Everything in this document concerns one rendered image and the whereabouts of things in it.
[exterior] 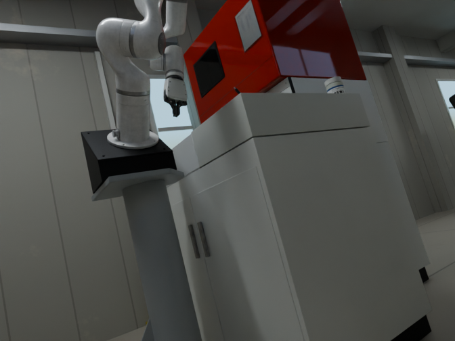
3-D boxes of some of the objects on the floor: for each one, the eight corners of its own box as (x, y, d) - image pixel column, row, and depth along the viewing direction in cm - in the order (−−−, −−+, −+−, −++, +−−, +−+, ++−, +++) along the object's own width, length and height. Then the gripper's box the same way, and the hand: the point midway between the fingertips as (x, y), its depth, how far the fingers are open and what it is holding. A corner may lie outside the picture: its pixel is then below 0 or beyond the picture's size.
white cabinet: (275, 314, 208) (240, 183, 220) (439, 332, 130) (370, 126, 142) (179, 361, 171) (143, 200, 183) (328, 425, 93) (248, 137, 106)
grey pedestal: (97, 519, 81) (37, 181, 94) (72, 445, 118) (32, 209, 130) (265, 409, 109) (202, 159, 121) (204, 377, 145) (160, 187, 158)
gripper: (162, 70, 151) (163, 109, 146) (193, 78, 159) (195, 115, 154) (156, 79, 157) (157, 116, 152) (186, 86, 165) (187, 122, 160)
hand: (176, 111), depth 154 cm, fingers closed
